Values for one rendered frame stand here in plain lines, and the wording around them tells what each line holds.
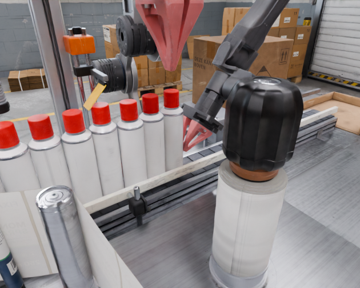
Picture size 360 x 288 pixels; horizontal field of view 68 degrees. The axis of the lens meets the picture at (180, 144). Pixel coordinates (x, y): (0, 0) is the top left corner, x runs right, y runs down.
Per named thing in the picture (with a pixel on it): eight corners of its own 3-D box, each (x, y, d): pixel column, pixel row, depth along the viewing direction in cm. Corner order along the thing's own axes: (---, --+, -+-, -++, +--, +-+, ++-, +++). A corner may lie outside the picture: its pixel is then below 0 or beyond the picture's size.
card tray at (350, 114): (358, 135, 94) (362, 124, 92) (294, 112, 113) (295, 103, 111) (393, 116, 110) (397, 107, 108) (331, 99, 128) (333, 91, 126)
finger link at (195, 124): (180, 150, 60) (202, 114, 60) (163, 138, 65) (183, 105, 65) (198, 159, 65) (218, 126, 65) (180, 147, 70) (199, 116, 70)
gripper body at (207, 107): (205, 122, 59) (223, 93, 58) (178, 108, 66) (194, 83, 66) (220, 133, 63) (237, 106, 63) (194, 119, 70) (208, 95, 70)
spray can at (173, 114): (174, 180, 63) (174, 96, 53) (157, 172, 65) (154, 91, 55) (187, 170, 66) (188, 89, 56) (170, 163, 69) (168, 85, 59)
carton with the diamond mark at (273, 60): (226, 121, 100) (233, 45, 87) (191, 102, 118) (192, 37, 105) (281, 107, 114) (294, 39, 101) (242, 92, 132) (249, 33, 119)
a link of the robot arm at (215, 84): (227, 78, 68) (213, 65, 64) (246, 82, 62) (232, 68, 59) (212, 101, 68) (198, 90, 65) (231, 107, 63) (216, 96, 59)
